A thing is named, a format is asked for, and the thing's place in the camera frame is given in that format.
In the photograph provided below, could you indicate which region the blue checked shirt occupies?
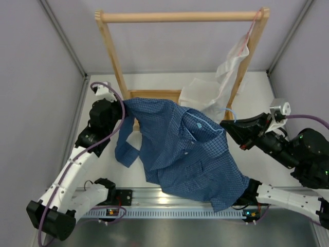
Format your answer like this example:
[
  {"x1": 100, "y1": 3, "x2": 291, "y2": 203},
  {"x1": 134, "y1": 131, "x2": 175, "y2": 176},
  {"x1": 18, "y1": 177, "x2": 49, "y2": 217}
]
[{"x1": 115, "y1": 98, "x2": 249, "y2": 211}]

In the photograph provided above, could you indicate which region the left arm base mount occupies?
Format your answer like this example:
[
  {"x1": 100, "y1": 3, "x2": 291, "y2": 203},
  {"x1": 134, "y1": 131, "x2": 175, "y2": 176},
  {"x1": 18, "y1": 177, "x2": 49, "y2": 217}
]
[{"x1": 95, "y1": 178, "x2": 133, "y2": 222}]

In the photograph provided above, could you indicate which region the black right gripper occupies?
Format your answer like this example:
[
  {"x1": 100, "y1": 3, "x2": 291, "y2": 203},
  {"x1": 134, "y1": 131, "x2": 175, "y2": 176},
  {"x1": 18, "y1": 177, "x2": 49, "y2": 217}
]
[{"x1": 220, "y1": 113, "x2": 300, "y2": 170}]

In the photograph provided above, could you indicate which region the wooden clothes rack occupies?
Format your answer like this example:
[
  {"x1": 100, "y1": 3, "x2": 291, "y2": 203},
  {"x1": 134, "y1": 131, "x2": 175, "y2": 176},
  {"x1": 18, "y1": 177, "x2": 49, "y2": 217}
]
[{"x1": 95, "y1": 7, "x2": 270, "y2": 120}]

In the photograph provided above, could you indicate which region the aluminium frame post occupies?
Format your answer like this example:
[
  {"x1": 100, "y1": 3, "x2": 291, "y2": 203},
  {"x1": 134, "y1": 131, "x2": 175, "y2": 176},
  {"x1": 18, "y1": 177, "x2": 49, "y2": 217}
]
[
  {"x1": 37, "y1": 0, "x2": 88, "y2": 78},
  {"x1": 266, "y1": 0, "x2": 316, "y2": 77}
]

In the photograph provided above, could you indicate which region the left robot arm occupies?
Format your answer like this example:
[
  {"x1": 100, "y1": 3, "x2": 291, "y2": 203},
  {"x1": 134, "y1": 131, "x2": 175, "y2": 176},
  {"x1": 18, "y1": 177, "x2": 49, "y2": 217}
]
[{"x1": 26, "y1": 99, "x2": 125, "y2": 241}]

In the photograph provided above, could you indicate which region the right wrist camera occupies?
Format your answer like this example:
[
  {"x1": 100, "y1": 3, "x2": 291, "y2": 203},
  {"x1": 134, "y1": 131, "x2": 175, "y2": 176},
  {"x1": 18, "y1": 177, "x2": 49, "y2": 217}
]
[{"x1": 267, "y1": 98, "x2": 291, "y2": 132}]

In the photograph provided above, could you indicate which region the white shirt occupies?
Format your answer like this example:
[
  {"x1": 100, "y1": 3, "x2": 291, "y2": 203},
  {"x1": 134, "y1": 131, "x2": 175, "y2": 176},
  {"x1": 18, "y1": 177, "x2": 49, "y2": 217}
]
[{"x1": 178, "y1": 35, "x2": 249, "y2": 123}]

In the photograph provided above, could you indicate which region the pink wire hanger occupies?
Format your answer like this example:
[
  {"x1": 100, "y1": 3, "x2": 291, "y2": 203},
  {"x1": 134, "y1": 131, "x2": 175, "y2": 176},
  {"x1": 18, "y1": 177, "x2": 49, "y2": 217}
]
[{"x1": 238, "y1": 9, "x2": 261, "y2": 56}]

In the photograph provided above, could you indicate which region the aluminium frame post left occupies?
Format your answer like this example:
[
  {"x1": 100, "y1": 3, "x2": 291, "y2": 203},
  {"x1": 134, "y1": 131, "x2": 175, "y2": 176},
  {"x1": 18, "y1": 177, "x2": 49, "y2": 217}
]
[{"x1": 37, "y1": 0, "x2": 88, "y2": 78}]

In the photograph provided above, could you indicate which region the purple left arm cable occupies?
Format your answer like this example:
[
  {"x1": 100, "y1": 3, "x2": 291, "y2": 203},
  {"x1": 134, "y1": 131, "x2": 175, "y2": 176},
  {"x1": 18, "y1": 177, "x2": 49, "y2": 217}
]
[{"x1": 38, "y1": 82, "x2": 127, "y2": 246}]

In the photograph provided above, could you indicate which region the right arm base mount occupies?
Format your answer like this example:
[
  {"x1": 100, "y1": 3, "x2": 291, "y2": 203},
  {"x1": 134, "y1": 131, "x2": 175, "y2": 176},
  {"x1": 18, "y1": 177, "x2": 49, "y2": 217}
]
[{"x1": 233, "y1": 179, "x2": 262, "y2": 207}]

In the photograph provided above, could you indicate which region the blue wire hanger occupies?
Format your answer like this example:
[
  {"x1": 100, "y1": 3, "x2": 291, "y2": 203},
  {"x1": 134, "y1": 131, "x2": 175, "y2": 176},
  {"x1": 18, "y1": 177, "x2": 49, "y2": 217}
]
[{"x1": 187, "y1": 108, "x2": 237, "y2": 134}]

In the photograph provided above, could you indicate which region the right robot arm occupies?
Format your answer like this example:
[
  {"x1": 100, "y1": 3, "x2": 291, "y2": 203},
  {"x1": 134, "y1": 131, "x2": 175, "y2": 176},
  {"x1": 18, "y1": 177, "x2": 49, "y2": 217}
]
[{"x1": 220, "y1": 112, "x2": 328, "y2": 228}]

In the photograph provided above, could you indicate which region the grey slotted cable duct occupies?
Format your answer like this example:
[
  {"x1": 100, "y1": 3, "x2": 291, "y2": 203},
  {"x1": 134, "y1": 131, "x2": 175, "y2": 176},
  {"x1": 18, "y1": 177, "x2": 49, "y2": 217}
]
[{"x1": 83, "y1": 207, "x2": 259, "y2": 219}]

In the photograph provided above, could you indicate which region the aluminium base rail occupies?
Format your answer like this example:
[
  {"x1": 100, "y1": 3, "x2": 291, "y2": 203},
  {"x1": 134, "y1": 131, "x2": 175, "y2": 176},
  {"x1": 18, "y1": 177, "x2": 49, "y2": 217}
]
[{"x1": 74, "y1": 187, "x2": 317, "y2": 208}]

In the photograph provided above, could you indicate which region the aluminium frame post right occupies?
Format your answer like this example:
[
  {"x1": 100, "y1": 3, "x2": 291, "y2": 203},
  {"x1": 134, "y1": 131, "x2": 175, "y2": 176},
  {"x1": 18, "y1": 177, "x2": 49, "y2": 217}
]
[{"x1": 266, "y1": 0, "x2": 316, "y2": 77}]

